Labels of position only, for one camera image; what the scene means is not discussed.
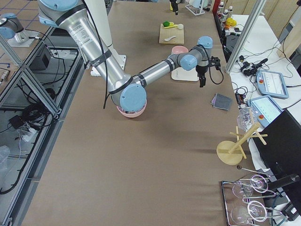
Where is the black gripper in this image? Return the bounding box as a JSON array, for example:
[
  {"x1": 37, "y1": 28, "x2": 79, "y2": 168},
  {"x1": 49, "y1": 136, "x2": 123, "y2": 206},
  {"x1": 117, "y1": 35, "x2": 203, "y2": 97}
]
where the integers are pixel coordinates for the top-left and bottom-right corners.
[{"x1": 196, "y1": 65, "x2": 208, "y2": 88}]

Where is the small pink bowl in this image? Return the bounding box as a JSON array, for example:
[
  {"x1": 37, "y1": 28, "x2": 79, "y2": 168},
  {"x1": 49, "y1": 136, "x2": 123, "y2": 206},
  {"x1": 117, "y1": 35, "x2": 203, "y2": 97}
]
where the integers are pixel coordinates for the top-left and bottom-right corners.
[{"x1": 171, "y1": 46, "x2": 189, "y2": 55}]

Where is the white ceramic spoon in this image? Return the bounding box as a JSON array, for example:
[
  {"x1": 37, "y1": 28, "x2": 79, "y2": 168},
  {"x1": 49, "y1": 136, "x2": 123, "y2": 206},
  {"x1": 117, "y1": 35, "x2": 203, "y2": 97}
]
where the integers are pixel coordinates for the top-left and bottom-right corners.
[{"x1": 164, "y1": 36, "x2": 176, "y2": 42}]

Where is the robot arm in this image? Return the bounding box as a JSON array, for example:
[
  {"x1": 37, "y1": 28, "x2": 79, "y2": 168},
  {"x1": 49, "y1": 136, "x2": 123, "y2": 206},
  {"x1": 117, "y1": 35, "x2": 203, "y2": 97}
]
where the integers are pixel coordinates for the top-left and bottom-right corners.
[
  {"x1": 38, "y1": 0, "x2": 213, "y2": 117},
  {"x1": 0, "y1": 13, "x2": 39, "y2": 48}
]

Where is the large pink bowl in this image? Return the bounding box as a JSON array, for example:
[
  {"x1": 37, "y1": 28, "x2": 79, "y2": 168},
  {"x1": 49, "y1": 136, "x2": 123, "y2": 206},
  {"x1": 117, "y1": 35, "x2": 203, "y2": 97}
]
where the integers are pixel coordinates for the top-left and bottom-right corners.
[{"x1": 116, "y1": 101, "x2": 147, "y2": 118}]

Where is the cream rabbit tray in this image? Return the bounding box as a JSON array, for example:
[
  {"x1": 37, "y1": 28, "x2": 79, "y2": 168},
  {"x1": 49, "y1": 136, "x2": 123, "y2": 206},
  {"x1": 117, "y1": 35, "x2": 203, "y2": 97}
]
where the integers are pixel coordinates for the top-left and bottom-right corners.
[{"x1": 171, "y1": 67, "x2": 199, "y2": 82}]

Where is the grey folded cloth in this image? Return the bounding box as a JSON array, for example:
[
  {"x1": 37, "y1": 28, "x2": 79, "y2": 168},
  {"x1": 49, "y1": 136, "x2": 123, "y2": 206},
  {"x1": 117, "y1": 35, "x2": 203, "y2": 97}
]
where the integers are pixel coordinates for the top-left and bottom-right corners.
[{"x1": 211, "y1": 93, "x2": 233, "y2": 111}]

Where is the white onion piece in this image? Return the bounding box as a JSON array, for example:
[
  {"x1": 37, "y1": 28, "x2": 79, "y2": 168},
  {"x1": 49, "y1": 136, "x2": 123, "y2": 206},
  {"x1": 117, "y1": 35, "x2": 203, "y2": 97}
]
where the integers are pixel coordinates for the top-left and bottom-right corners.
[{"x1": 177, "y1": 24, "x2": 183, "y2": 30}]

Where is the wooden cutting board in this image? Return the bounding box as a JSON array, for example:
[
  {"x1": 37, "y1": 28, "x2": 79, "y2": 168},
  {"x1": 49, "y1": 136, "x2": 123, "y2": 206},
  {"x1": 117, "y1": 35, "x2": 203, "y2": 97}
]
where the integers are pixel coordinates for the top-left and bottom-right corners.
[{"x1": 158, "y1": 24, "x2": 184, "y2": 45}]

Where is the yellow plastic knife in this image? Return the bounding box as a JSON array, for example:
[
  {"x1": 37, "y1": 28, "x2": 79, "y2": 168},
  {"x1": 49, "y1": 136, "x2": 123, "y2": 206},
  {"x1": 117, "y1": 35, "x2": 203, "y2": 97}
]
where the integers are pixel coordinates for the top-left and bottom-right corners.
[{"x1": 163, "y1": 24, "x2": 178, "y2": 29}]

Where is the green lime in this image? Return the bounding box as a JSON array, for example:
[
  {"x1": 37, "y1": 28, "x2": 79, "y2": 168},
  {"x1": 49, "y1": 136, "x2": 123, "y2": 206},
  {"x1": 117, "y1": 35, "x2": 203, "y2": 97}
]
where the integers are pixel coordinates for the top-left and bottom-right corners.
[{"x1": 163, "y1": 21, "x2": 169, "y2": 27}]

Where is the teach pendant tablet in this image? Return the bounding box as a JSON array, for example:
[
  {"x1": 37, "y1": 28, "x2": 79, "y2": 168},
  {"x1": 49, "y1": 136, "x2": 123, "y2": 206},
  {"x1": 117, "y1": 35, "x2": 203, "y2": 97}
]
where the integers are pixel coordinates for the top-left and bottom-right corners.
[
  {"x1": 256, "y1": 70, "x2": 289, "y2": 99},
  {"x1": 247, "y1": 95, "x2": 283, "y2": 128}
]

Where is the wooden mug tree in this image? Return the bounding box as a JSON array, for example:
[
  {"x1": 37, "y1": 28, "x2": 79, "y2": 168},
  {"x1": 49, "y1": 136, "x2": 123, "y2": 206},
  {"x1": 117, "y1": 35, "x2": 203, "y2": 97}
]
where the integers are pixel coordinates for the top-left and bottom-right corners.
[{"x1": 216, "y1": 107, "x2": 268, "y2": 165}]

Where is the black monitor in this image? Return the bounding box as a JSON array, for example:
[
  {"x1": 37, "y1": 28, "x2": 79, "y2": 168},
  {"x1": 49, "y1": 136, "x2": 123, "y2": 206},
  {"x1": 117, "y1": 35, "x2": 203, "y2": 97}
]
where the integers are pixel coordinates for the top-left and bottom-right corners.
[{"x1": 254, "y1": 110, "x2": 301, "y2": 176}]

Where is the wine glass rack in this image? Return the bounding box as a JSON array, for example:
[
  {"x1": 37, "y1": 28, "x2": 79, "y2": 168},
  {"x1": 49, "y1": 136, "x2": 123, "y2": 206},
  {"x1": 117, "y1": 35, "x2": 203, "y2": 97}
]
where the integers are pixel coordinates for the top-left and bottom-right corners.
[{"x1": 221, "y1": 170, "x2": 283, "y2": 226}]

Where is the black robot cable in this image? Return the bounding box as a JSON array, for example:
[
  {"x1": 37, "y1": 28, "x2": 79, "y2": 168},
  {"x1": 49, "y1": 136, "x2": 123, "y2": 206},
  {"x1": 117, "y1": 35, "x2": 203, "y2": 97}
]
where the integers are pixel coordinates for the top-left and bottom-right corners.
[{"x1": 82, "y1": 0, "x2": 111, "y2": 110}]

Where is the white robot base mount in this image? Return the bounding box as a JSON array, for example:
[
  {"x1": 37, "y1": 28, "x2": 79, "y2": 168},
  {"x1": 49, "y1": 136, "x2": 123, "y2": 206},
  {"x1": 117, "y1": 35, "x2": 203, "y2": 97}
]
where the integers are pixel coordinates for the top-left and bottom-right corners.
[{"x1": 89, "y1": 0, "x2": 127, "y2": 77}]

